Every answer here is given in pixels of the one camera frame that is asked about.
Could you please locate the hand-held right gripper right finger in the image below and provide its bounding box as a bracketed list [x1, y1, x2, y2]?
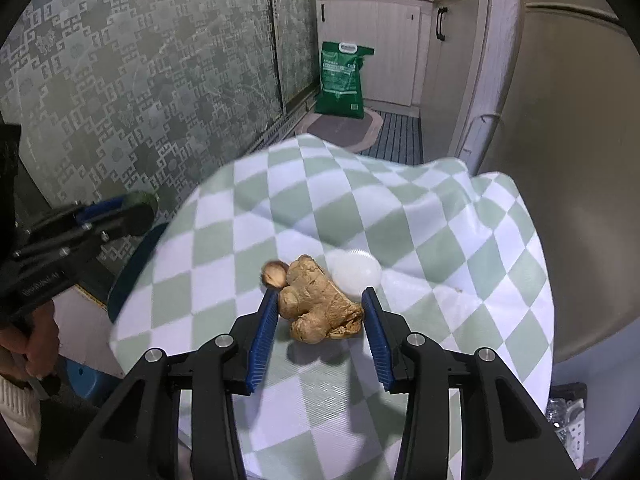
[360, 286, 576, 480]

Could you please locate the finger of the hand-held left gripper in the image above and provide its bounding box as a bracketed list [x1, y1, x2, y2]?
[14, 204, 157, 272]
[30, 197, 129, 234]

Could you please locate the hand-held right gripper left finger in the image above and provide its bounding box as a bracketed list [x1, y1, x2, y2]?
[60, 289, 280, 480]

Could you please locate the ginger root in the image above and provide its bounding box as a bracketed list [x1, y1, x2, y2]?
[277, 254, 365, 345]

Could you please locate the person's left forearm white sleeve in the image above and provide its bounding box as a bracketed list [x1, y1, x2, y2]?
[0, 374, 42, 467]

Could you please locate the person's left hand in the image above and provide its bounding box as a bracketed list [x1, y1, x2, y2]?
[0, 301, 62, 381]

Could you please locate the small brown nut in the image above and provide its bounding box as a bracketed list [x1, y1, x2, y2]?
[260, 260, 290, 291]

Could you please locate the white egg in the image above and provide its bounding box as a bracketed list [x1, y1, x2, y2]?
[332, 251, 384, 297]

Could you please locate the green white checkered tablecloth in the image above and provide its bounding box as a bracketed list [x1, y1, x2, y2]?
[107, 132, 557, 480]

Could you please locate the blue plastic container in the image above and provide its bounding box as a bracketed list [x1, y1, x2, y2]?
[67, 360, 124, 402]

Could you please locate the patterned frosted sliding door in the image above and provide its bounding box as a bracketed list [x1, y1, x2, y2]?
[270, 0, 321, 112]
[0, 0, 287, 242]

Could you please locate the white plastic basket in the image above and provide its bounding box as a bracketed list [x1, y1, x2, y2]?
[545, 382, 589, 467]

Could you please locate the grey oval floor mat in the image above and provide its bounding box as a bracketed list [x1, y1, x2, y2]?
[304, 107, 385, 154]

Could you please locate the green rice bag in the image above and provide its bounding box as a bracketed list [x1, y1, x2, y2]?
[314, 40, 376, 120]

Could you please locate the grey refrigerator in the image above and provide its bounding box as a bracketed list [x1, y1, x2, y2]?
[472, 0, 640, 367]

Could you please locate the white tall kitchen cabinet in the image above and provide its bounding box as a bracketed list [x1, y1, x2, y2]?
[420, 0, 529, 167]

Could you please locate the white tube frame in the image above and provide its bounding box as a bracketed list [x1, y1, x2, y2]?
[457, 113, 504, 171]

